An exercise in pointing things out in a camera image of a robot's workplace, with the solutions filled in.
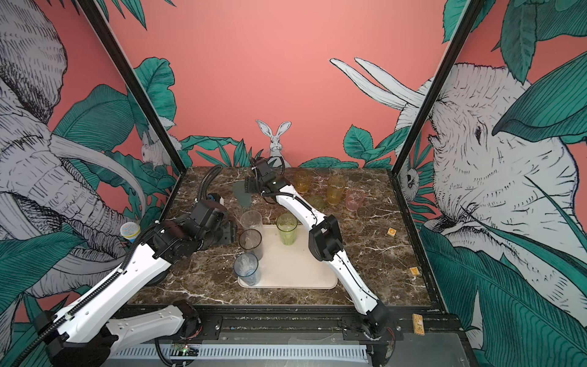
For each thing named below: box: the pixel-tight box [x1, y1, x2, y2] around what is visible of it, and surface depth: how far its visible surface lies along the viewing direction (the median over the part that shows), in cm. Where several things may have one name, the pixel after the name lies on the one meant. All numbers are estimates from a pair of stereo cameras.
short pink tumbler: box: [345, 188, 366, 212], surface depth 113 cm
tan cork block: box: [411, 313, 425, 336], surface depth 76 cm
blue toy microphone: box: [119, 221, 141, 244], surface depth 72 cm
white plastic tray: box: [237, 224, 339, 290], surface depth 88 cm
